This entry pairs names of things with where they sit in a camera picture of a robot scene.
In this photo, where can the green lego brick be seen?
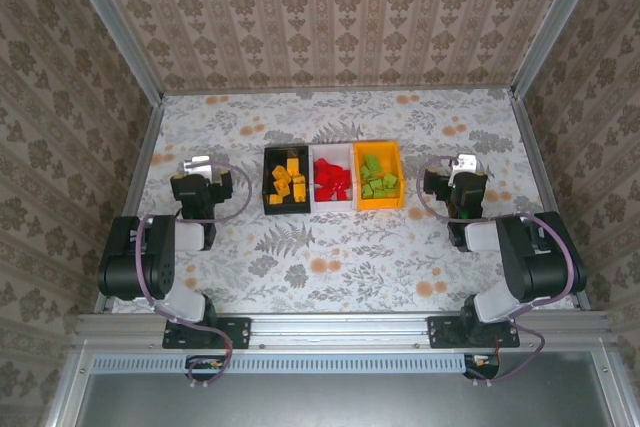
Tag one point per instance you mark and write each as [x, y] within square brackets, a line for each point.
[376, 183]
[371, 162]
[367, 175]
[390, 181]
[368, 191]
[381, 192]

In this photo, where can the orange lego brick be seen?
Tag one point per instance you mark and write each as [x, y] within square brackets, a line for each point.
[280, 173]
[283, 187]
[299, 193]
[293, 165]
[299, 179]
[275, 199]

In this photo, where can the orange plastic bin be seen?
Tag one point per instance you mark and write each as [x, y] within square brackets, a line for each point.
[377, 204]

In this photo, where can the black plastic bin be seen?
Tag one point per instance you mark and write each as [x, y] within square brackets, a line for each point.
[287, 211]

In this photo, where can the red lego brick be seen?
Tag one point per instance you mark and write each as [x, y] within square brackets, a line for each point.
[322, 165]
[344, 179]
[336, 168]
[324, 193]
[325, 179]
[341, 193]

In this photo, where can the white plastic bin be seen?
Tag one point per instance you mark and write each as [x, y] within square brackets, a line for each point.
[332, 207]

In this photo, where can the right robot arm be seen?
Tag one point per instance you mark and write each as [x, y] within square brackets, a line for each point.
[535, 267]

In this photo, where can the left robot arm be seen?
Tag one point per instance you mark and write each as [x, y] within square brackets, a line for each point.
[125, 257]

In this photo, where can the grey metal sheet panel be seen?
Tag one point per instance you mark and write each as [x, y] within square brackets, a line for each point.
[325, 402]

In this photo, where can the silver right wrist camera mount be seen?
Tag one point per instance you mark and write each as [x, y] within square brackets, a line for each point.
[465, 162]

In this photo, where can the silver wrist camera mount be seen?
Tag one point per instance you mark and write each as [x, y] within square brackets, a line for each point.
[465, 162]
[195, 163]

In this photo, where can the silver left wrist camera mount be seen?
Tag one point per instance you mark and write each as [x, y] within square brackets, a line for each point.
[195, 163]

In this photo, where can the aluminium side frame rail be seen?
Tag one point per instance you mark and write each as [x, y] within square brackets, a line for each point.
[145, 157]
[532, 157]

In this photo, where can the long aluminium base rail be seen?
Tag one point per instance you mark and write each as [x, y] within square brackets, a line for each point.
[340, 329]

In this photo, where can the aluminium upright frame post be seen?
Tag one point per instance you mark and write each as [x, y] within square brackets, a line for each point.
[556, 22]
[112, 22]

